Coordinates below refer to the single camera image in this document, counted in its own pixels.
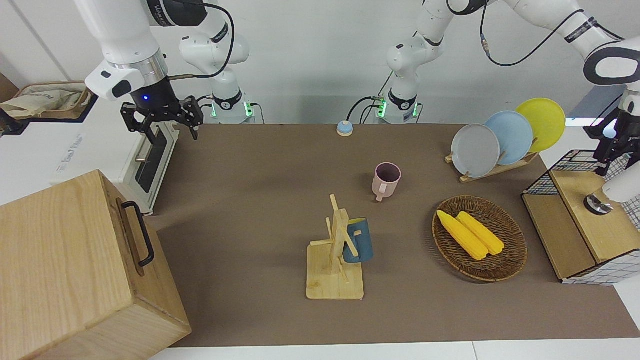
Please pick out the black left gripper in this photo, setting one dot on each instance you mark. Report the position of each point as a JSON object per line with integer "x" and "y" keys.
{"x": 629, "y": 127}

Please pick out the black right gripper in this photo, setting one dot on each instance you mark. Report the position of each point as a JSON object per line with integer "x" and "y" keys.
{"x": 157, "y": 100}

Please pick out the white water bottle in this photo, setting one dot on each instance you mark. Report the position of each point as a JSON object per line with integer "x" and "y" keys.
{"x": 625, "y": 189}

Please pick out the pink ribbed mug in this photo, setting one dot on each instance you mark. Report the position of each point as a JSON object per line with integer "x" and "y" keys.
{"x": 385, "y": 190}

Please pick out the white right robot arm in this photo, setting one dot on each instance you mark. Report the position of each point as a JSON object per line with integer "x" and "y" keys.
{"x": 125, "y": 35}

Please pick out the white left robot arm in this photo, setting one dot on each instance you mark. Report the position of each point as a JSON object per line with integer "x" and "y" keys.
{"x": 550, "y": 20}

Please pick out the yellow plate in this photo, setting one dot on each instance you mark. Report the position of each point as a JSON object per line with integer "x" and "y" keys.
{"x": 545, "y": 120}

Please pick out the cardboard tray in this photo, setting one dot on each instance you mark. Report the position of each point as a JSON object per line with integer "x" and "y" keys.
{"x": 75, "y": 114}

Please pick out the white toaster oven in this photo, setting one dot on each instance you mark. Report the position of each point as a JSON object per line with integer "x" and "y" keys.
{"x": 75, "y": 150}

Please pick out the light blue plate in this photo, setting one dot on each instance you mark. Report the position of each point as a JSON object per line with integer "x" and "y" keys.
{"x": 512, "y": 135}

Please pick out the brown table mat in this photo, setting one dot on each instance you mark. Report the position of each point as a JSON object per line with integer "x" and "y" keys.
{"x": 250, "y": 200}

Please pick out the wooden plate rack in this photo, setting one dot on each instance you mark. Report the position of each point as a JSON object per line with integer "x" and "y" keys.
{"x": 492, "y": 172}

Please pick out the tray with cloth bag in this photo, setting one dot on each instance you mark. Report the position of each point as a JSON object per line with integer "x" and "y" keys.
{"x": 40, "y": 97}

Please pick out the grey plate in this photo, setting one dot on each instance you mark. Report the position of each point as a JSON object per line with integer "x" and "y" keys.
{"x": 475, "y": 150}

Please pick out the yellow corn cob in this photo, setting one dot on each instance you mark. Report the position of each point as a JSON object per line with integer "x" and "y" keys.
{"x": 482, "y": 234}
{"x": 462, "y": 236}

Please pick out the brown wicker basket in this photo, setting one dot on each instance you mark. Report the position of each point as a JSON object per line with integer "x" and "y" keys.
{"x": 505, "y": 265}

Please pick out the blue service bell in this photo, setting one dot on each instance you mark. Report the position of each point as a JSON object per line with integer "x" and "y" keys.
{"x": 344, "y": 129}

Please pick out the large wooden box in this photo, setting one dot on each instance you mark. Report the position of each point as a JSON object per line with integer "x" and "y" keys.
{"x": 65, "y": 270}

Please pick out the dark blue mug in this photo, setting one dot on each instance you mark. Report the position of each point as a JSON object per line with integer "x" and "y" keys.
{"x": 362, "y": 245}

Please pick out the wooden mug stand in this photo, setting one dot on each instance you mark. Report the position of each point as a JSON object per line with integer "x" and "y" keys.
{"x": 335, "y": 287}

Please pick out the black camera stand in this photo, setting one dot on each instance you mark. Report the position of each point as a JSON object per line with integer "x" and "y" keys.
{"x": 597, "y": 132}

